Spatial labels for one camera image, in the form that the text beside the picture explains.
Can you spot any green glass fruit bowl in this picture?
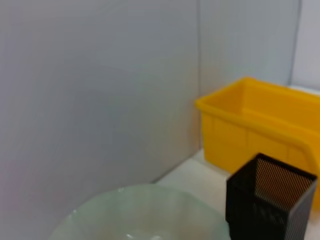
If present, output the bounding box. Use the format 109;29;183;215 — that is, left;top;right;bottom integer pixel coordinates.
47;183;231;240

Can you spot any black mesh pen holder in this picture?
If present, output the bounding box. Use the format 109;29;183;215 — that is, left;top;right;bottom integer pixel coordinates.
225;152;319;240

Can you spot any yellow plastic bin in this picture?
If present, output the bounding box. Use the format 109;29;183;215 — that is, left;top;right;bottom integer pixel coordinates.
194;76;320;211

